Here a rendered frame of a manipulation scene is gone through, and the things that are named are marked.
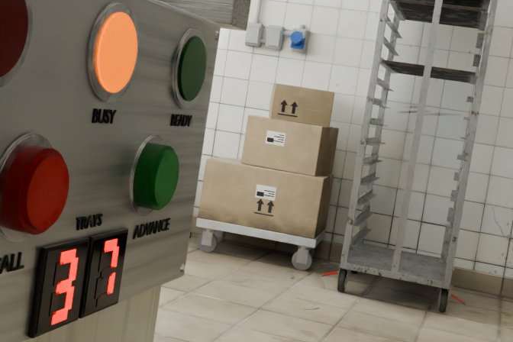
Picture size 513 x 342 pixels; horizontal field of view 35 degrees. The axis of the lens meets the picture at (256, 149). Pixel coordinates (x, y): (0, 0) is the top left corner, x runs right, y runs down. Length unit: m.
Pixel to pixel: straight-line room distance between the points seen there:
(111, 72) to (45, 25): 0.05
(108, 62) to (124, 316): 0.18
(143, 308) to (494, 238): 3.95
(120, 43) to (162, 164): 0.06
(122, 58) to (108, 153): 0.04
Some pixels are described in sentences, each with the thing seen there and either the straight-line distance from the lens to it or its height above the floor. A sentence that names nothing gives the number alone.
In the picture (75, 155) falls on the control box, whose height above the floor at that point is 0.77.
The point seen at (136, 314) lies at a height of 0.67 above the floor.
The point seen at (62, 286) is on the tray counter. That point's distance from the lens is 0.33.
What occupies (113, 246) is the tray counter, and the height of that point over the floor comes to 0.73.
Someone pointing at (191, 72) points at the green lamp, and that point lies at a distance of 0.40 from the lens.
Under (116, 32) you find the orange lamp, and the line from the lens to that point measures 0.33.
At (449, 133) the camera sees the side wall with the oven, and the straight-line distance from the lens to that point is 4.37.
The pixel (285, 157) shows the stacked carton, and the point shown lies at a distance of 4.10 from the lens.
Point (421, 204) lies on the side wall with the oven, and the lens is 4.39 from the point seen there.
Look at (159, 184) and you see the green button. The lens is 0.37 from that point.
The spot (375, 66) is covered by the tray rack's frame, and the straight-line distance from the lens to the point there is 3.64.
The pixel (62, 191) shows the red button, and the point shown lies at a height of 0.76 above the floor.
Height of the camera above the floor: 0.80
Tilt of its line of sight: 3 degrees down
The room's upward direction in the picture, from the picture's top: 9 degrees clockwise
